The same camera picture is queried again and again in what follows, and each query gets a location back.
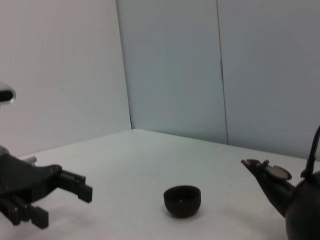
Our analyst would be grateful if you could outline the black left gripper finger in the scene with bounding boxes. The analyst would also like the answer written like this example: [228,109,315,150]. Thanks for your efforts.
[0,194,50,230]
[53,169,93,204]

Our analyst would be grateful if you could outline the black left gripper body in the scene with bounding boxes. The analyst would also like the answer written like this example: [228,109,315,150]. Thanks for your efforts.
[0,152,63,204]

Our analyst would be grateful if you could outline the dark brown teacup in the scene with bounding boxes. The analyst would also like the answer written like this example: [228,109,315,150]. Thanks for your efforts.
[163,184,202,219]

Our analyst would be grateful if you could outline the black round teapot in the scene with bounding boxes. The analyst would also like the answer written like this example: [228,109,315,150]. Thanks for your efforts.
[240,123,320,240]

